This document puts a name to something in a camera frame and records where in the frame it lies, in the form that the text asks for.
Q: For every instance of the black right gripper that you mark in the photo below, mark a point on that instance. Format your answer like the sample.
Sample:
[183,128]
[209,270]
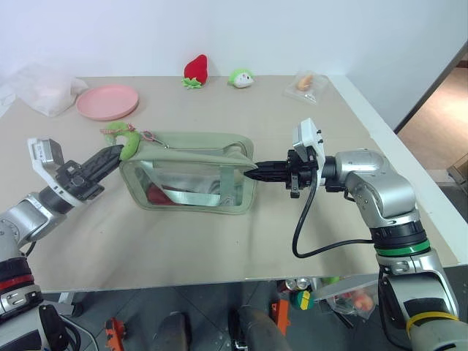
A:
[298,172]

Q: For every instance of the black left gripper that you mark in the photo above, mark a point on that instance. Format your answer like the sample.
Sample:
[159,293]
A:
[75,180]

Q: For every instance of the green pouch with clear window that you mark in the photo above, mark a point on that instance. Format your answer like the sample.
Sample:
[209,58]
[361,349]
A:
[190,150]

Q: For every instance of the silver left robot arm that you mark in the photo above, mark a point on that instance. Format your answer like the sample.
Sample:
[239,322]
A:
[25,219]

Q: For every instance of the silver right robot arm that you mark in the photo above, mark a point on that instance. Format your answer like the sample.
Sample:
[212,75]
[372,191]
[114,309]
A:
[387,190]

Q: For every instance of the red item inside pouch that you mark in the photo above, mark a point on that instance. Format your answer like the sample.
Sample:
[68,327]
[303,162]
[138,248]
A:
[157,194]

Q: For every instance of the green white plush toy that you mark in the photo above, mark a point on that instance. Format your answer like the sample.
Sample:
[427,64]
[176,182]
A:
[241,78]

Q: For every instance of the red strawberry plush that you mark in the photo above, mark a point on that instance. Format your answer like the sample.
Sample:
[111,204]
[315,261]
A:
[197,67]

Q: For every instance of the red white bow clasp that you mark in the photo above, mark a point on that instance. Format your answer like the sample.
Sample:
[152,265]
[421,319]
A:
[149,136]

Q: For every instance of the pink round plate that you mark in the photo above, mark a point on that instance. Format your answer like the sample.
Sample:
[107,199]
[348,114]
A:
[108,101]

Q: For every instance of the white crumpled plastic bag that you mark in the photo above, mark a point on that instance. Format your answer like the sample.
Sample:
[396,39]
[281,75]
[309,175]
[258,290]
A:
[47,91]

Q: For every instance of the clear bag with orange toy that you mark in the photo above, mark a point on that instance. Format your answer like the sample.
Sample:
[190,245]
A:
[306,86]

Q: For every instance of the silver drink cans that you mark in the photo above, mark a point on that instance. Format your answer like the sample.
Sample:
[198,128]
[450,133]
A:
[298,283]

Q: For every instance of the green yellow ball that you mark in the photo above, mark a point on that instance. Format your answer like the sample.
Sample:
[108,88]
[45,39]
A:
[300,300]

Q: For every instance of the orange black clamp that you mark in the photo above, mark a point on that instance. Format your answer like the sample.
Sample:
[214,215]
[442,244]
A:
[281,316]
[115,331]

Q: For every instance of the plastic bag with orange items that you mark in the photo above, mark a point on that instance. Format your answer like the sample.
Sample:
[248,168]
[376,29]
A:
[351,298]

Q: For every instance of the dark rounded shape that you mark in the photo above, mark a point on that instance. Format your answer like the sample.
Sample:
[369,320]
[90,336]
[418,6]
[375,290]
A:
[256,329]
[173,331]

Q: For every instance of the brown cardboard box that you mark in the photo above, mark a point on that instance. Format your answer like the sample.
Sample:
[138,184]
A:
[459,168]

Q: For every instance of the yellow rubber band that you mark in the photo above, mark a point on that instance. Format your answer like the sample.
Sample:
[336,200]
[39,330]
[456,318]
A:
[431,317]

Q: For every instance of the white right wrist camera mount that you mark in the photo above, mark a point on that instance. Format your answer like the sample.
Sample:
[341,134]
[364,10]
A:
[311,137]

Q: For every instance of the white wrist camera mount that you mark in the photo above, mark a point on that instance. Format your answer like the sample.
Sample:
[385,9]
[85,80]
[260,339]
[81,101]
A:
[311,137]
[41,150]

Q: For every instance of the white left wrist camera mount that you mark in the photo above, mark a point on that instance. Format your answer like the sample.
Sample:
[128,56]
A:
[41,150]

